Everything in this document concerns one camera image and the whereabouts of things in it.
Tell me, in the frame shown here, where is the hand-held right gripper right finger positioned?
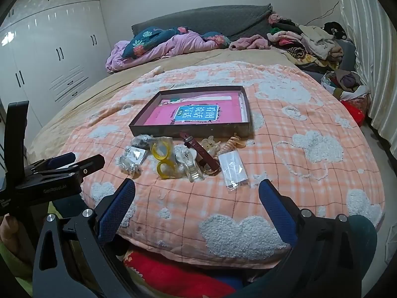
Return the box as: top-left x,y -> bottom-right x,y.
258,178 -> 354,298

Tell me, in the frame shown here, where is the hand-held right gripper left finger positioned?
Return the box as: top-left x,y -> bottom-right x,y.
33,178 -> 137,298

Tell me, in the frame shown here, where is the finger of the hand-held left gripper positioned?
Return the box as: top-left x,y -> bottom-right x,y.
35,155 -> 105,181
29,152 -> 76,173

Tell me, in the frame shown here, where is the clear plastic bag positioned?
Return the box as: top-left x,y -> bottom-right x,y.
117,155 -> 141,175

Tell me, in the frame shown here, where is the earring card packet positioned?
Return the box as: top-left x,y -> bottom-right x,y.
128,146 -> 149,166

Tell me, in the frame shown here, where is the white plastic packet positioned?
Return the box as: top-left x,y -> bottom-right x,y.
218,151 -> 249,191

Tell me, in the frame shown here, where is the yellow hair ties packet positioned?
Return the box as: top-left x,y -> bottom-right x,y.
149,138 -> 179,180

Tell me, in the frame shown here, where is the peach spiral hair tie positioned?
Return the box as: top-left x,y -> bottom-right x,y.
222,133 -> 245,155

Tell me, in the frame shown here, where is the clear hair claw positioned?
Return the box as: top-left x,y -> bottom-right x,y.
174,146 -> 206,183

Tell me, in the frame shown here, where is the beige hair claw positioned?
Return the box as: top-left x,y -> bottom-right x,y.
201,136 -> 222,159

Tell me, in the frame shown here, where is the maroon watch strap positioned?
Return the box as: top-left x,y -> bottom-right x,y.
179,132 -> 221,177

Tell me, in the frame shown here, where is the shallow grey cardboard tray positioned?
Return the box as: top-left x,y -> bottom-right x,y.
129,85 -> 251,139

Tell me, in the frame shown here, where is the person's left forearm green sleeve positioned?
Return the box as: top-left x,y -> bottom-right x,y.
0,242 -> 33,295

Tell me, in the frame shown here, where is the person's left hand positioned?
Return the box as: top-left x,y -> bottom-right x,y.
0,216 -> 17,243

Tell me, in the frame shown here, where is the orange plaid cloud blanket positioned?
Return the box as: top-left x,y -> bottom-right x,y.
65,61 -> 385,267

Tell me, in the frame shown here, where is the dark silvery crumpled bundle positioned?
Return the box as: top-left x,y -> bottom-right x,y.
132,134 -> 156,149

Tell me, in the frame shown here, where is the red cloth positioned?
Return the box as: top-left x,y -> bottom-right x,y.
124,250 -> 225,297

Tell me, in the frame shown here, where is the beige bed sheet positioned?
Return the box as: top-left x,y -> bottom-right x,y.
26,51 -> 298,162

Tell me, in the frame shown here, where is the person's teal trouser leg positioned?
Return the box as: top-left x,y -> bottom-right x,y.
344,214 -> 378,298

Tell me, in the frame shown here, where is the white wardrobe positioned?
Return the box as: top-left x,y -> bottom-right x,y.
0,0 -> 112,131

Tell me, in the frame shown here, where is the pink book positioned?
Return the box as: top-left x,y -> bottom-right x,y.
141,92 -> 245,126

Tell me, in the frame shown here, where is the red bag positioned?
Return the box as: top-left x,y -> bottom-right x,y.
339,95 -> 371,127

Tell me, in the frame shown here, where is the teal floral quilt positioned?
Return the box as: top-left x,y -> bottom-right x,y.
122,26 -> 231,59

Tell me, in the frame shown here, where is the bag of clothes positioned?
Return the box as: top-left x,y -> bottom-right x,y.
321,71 -> 369,100

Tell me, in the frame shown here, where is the pink duvet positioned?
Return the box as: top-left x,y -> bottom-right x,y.
105,32 -> 232,73

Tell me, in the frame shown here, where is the pink fluffy garment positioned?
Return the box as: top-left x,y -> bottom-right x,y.
229,35 -> 276,51

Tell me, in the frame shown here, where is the pile of clothes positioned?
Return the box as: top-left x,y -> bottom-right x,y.
268,14 -> 345,69

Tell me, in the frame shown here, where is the grey cushion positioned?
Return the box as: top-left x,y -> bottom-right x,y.
335,39 -> 357,70

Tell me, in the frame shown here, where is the white curtain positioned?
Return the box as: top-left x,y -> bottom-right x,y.
333,0 -> 397,149

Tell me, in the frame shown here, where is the black bag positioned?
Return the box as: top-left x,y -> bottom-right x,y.
324,22 -> 346,40

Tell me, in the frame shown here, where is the grey headboard cover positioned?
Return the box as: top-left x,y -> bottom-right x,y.
132,4 -> 273,45

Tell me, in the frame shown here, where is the black wall cable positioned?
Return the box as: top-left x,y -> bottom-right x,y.
310,0 -> 342,27

